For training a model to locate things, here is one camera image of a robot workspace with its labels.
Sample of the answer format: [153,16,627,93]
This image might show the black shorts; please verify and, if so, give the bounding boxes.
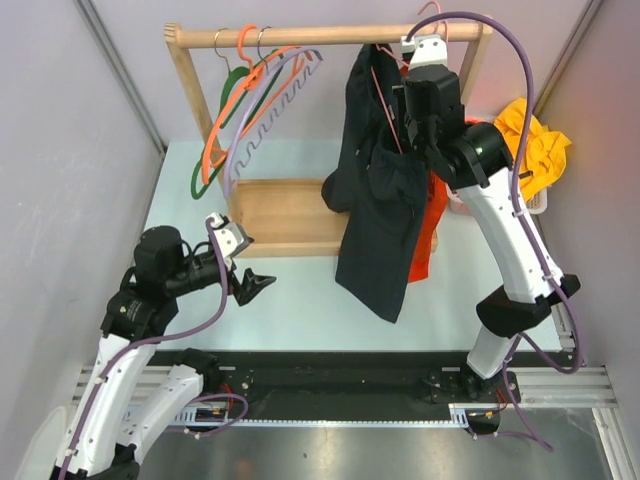
[321,45,428,323]

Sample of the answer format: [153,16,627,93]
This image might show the pink wire hanger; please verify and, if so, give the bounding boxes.
[369,0,451,156]

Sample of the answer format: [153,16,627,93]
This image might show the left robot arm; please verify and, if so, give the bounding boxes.
[50,213,275,479]

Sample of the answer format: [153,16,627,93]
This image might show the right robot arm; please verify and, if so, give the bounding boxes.
[401,64,581,401]

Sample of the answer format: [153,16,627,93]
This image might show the orange-red hanging shorts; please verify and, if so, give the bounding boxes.
[408,173,447,283]

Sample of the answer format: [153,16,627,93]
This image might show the green hanger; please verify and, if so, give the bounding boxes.
[189,28,286,200]

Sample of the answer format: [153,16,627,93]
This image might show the lilac notched hanger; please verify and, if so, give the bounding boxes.
[222,47,324,199]

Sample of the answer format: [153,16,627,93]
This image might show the orange hanger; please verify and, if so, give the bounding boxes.
[201,24,307,184]

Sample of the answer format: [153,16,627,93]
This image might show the orange garment in basket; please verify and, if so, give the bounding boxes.
[465,117,486,126]

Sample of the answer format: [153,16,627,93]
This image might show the wooden clothes rack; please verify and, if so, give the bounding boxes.
[164,21,493,257]

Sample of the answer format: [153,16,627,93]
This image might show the yellow garment in basket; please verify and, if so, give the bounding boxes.
[494,98,572,201]

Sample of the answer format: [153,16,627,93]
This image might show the white plastic basket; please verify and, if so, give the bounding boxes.
[447,187,550,216]

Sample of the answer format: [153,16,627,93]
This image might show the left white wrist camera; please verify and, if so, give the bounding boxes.
[205,212,254,259]

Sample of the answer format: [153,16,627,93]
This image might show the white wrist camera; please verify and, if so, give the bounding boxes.
[400,34,448,70]
[205,212,254,259]

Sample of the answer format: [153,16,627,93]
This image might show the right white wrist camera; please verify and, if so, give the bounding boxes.
[400,34,448,70]

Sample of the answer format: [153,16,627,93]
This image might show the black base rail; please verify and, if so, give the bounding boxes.
[154,349,521,421]

